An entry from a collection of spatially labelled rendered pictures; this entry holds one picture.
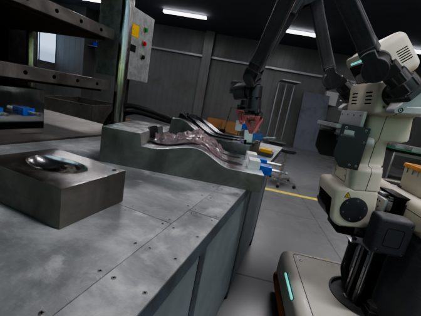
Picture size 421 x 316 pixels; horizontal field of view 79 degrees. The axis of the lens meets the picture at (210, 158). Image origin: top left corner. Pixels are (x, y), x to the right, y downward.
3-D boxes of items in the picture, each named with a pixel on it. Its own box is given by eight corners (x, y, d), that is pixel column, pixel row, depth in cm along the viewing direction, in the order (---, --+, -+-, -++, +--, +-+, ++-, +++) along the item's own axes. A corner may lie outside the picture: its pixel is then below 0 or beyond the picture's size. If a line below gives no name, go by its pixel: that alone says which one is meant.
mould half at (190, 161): (252, 170, 102) (258, 143, 99) (260, 192, 76) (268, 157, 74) (130, 147, 103) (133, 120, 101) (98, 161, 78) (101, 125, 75)
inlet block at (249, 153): (277, 170, 97) (280, 157, 95) (280, 174, 92) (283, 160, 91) (243, 163, 97) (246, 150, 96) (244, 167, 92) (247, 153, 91)
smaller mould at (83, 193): (123, 201, 54) (126, 170, 53) (59, 230, 40) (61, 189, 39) (54, 176, 61) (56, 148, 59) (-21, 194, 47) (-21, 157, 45)
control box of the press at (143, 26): (133, 226, 195) (158, 19, 163) (104, 244, 168) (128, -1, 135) (110, 217, 202) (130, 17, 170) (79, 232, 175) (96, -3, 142)
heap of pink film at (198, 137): (226, 152, 97) (230, 132, 96) (225, 163, 80) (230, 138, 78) (160, 139, 98) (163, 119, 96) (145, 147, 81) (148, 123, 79)
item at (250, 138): (275, 145, 109) (277, 132, 109) (274, 144, 104) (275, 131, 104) (245, 143, 113) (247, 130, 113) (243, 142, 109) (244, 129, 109)
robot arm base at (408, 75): (435, 81, 74) (410, 84, 85) (418, 60, 73) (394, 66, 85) (408, 102, 76) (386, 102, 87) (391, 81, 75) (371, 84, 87)
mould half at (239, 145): (257, 157, 130) (263, 131, 127) (245, 167, 106) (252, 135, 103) (171, 136, 145) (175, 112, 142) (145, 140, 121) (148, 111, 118)
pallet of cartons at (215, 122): (239, 135, 899) (241, 123, 890) (238, 138, 819) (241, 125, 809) (205, 128, 910) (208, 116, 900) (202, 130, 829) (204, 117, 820)
